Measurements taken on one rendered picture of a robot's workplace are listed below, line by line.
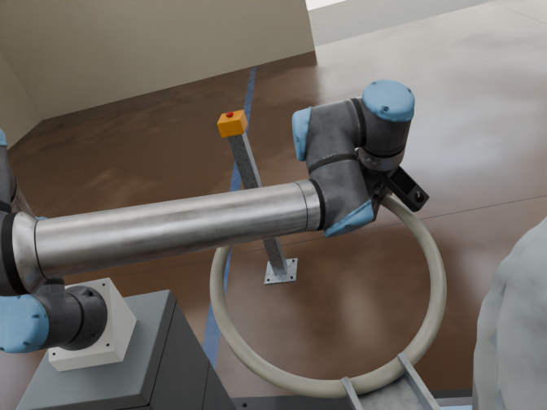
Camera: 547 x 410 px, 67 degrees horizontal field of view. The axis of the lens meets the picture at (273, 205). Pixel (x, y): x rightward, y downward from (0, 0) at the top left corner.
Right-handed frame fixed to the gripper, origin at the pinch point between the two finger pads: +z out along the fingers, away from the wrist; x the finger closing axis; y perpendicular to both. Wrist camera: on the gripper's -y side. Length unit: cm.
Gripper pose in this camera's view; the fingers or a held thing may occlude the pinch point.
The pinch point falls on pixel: (379, 212)
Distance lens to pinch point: 104.9
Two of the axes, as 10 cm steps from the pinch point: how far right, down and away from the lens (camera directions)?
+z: 1.1, 5.5, 8.3
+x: -6.2, 6.9, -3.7
